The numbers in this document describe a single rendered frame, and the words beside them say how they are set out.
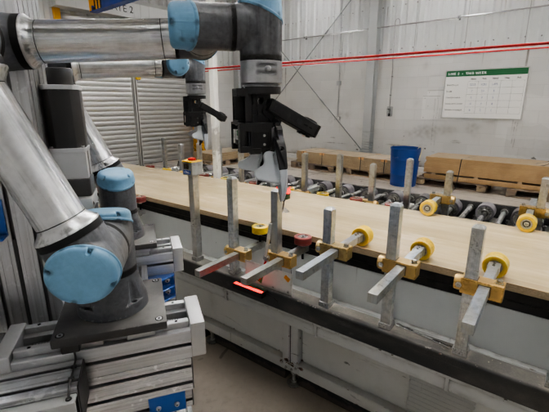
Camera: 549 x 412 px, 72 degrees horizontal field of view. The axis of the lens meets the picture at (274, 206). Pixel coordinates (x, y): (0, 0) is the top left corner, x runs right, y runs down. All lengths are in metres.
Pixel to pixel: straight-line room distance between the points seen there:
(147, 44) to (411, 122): 8.35
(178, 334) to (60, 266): 0.34
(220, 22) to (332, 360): 1.68
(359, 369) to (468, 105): 7.17
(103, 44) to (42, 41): 0.10
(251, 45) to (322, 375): 1.71
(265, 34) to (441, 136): 8.16
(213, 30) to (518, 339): 1.39
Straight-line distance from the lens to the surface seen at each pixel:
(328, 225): 1.43
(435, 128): 8.79
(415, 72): 8.98
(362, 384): 2.02
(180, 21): 0.68
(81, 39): 0.82
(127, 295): 0.90
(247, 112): 0.69
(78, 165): 1.09
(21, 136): 0.72
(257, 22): 0.69
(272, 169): 0.67
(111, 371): 0.98
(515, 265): 1.69
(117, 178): 1.32
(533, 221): 2.12
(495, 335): 1.63
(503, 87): 8.48
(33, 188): 0.72
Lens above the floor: 1.49
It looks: 15 degrees down
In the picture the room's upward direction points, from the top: straight up
